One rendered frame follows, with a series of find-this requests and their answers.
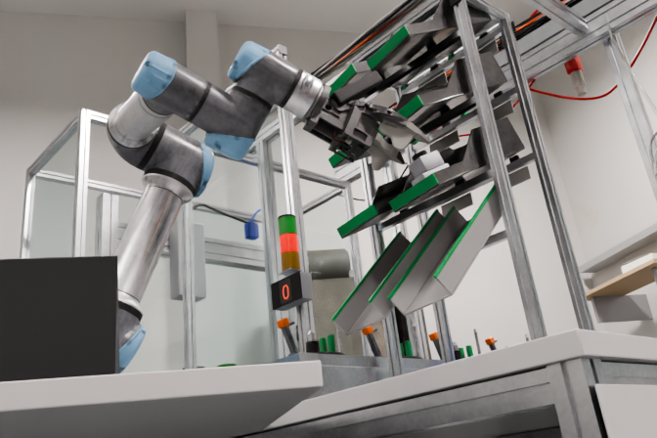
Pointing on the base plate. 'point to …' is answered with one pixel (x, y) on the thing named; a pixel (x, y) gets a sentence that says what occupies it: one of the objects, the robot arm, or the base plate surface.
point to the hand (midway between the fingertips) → (413, 147)
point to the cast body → (425, 164)
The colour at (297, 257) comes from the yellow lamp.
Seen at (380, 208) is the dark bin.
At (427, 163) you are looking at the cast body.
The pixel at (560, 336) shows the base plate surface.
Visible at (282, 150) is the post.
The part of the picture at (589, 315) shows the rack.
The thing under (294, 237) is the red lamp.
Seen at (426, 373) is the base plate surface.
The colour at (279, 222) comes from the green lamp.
